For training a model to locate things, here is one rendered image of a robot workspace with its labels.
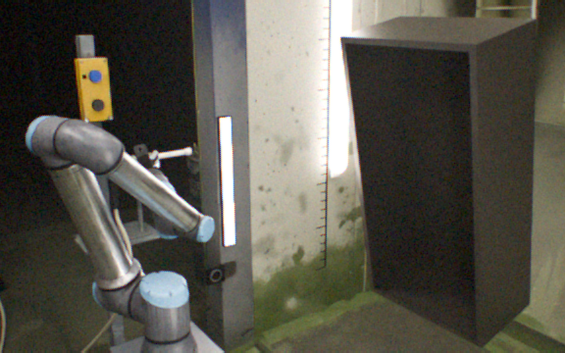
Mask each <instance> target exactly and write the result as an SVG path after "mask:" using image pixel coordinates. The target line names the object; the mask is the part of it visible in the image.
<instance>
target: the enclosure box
mask: <svg viewBox="0 0 565 353"><path fill-rule="evenodd" d="M536 30H537V19H530V20H527V19H513V18H441V17H398V18H395V19H391V20H388V21H385V22H383V23H380V24H377V25H372V26H369V27H366V28H363V29H360V30H357V31H353V32H350V33H347V34H345V35H342V36H340V37H339V41H340V49H341V59H342V66H343V74H344V82H345V90H346V100H347V108H348V116H349V123H350V124H351V132H352V140H353V149H354V157H355V166H356V174H357V181H358V190H359V199H360V207H361V215H362V223H363V232H364V240H365V248H366V256H367V265H368V274H369V282H370V289H371V290H372V291H374V292H376V293H378V294H380V295H381V296H383V297H385V298H387V299H389V301H391V302H393V303H395V304H397V305H399V306H401V307H403V308H405V309H407V310H408V311H410V312H412V313H414V314H416V315H418V316H420V317H422V318H424V319H426V320H427V321H429V322H432V323H434V324H436V325H438V326H440V327H442V328H445V329H447V330H448V331H450V332H452V333H454V334H456V335H458V336H460V337H462V338H464V339H466V340H467V341H469V342H471V343H473V344H475V345H477V346H479V347H481V348H482V347H483V346H484V345H485V344H488V343H489V342H490V341H491V340H492V339H493V338H494V337H495V336H496V335H497V334H499V333H500V332H501V331H502V330H503V329H504V328H505V327H506V326H507V325H509V323H510V322H511V321H512V320H513V319H514V318H515V317H516V316H517V315H518V314H520V313H521V312H522V311H523V310H524V309H525V308H526V307H527V306H528V305H529V304H530V291H531V270H532V230H533V190H534V150H535V109H536V69H537V51H536Z"/></svg>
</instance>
